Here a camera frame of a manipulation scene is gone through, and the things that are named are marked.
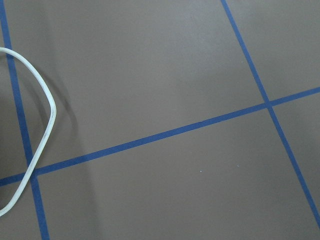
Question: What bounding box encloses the white toaster power cable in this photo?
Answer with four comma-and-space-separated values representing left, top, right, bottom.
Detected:
0, 47, 58, 217

